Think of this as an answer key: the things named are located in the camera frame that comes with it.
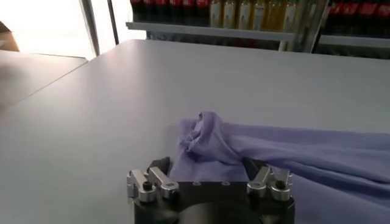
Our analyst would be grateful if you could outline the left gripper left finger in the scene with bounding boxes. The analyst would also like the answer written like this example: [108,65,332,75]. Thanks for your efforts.
[126,156,180,203]

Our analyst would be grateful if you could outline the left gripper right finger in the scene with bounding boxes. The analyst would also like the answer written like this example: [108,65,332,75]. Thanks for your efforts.
[242,156,294,203]

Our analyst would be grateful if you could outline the purple t-shirt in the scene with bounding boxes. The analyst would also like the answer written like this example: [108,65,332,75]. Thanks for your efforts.
[169,111,390,224]

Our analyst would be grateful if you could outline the grey metal drink shelf rack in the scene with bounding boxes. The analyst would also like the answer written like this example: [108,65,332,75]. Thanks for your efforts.
[304,0,390,60]
[126,0,305,52]

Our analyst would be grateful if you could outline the grey metal shelf board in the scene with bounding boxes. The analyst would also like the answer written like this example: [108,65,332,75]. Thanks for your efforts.
[126,21,296,42]
[316,34,390,49]

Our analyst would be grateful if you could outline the white side table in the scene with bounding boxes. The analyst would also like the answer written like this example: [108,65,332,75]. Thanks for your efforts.
[0,50,89,113]

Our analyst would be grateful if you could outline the cola bottle red cap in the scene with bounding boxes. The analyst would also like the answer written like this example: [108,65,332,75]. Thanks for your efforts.
[327,0,344,35]
[182,0,197,25]
[169,0,183,24]
[359,0,377,36]
[143,0,158,23]
[376,0,390,37]
[155,0,171,23]
[130,0,144,22]
[195,0,211,26]
[342,0,360,35]

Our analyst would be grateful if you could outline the brown cardboard box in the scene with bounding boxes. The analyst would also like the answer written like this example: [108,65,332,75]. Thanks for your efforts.
[0,20,20,52]

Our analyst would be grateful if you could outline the dark window frame bar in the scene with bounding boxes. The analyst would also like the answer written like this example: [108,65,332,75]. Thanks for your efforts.
[106,0,120,46]

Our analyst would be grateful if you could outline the grey window frame bar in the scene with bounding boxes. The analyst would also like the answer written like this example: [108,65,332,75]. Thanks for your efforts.
[79,0,101,57]

